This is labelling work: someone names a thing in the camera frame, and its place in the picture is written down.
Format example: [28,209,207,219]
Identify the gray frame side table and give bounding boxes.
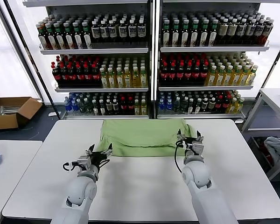
[241,88,280,133]

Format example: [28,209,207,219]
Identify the light gray crumpled cloth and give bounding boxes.
[263,136,280,163]

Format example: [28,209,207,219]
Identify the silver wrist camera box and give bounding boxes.
[77,157,91,170]
[188,142,205,154]

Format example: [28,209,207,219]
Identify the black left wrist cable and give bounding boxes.
[62,162,79,172]

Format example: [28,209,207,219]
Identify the gray metal bars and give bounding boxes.
[0,105,21,116]

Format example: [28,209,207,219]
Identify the brown cardboard box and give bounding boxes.
[0,97,43,130]

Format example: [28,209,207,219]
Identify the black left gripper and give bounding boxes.
[85,142,113,168]

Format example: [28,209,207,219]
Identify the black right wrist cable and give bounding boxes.
[174,140,186,173]

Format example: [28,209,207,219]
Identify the yellow tea bottle green cap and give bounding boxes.
[116,67,125,89]
[133,99,141,115]
[140,99,148,115]
[222,65,234,87]
[238,65,251,86]
[132,66,140,89]
[231,65,242,86]
[205,65,217,87]
[246,65,257,86]
[140,66,148,88]
[214,65,225,87]
[107,67,116,89]
[124,66,133,89]
[100,67,108,89]
[236,98,245,113]
[229,98,238,113]

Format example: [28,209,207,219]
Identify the gray storage bin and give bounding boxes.
[249,135,280,181]

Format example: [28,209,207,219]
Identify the green t-shirt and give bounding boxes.
[94,118,196,157]

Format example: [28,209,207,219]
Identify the cola bottle red cap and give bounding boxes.
[127,97,134,115]
[184,63,193,85]
[222,95,230,113]
[52,63,62,86]
[159,63,168,85]
[119,97,127,115]
[84,64,93,86]
[91,64,101,86]
[199,62,209,84]
[60,64,69,86]
[168,63,176,85]
[76,64,85,86]
[191,62,201,85]
[68,64,77,86]
[175,63,185,85]
[215,95,223,113]

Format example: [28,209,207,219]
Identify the red item in bin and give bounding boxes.
[259,139,274,164]

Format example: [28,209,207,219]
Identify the gray window post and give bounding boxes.
[0,0,46,103]

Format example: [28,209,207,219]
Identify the dark tea bottle beige label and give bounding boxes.
[217,19,229,45]
[226,19,238,45]

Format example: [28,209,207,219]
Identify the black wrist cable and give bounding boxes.
[62,162,79,172]
[174,140,186,173]

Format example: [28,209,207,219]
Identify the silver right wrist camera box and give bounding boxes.
[188,142,205,154]

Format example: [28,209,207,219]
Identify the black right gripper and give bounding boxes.
[176,128,204,149]

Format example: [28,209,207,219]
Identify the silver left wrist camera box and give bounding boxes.
[77,157,91,170]

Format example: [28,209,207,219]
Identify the gray metal shelf rack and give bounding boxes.
[22,0,154,120]
[154,0,280,121]

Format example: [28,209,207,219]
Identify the white side table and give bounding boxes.
[0,139,43,224]

